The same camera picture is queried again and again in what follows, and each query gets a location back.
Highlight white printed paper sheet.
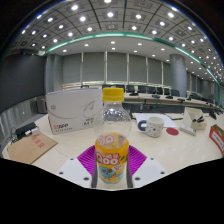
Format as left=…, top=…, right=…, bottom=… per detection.
left=132, top=112, right=178, bottom=129

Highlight brown paper envelope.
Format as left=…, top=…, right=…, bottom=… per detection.
left=7, top=131, right=59, bottom=165

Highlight cardboard box red label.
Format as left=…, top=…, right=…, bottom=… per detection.
left=209, top=123, right=224, bottom=156

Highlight white desk organizer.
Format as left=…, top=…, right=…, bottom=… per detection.
left=183, top=107, right=208, bottom=131

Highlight flat round red coaster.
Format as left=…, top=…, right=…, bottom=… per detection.
left=165, top=127, right=180, bottom=136

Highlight white dotted mug blue handle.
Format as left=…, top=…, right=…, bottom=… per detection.
left=137, top=116, right=165, bottom=138

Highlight white cardboard paper box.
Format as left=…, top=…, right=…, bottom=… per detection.
left=45, top=87, right=104, bottom=136

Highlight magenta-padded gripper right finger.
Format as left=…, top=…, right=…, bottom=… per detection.
left=125, top=144, right=168, bottom=190

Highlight black desk microphone units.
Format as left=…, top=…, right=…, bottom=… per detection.
left=129, top=91, right=188, bottom=103

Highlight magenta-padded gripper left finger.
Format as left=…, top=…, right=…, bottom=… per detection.
left=56, top=144, right=99, bottom=189

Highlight black power adapter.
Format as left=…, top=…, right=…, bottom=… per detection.
left=14, top=121, right=38, bottom=137

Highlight yellow-capped orange-label drink bottle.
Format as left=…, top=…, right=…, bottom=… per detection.
left=93, top=87, right=133, bottom=186

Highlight white remote control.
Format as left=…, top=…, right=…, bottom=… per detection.
left=179, top=124, right=198, bottom=136

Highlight ceiling lights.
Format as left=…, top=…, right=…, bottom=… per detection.
left=19, top=0, right=224, bottom=73

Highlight black marker pen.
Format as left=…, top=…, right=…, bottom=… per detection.
left=192, top=115, right=205, bottom=124

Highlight row of black office chairs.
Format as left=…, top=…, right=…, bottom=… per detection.
left=114, top=84, right=214, bottom=101

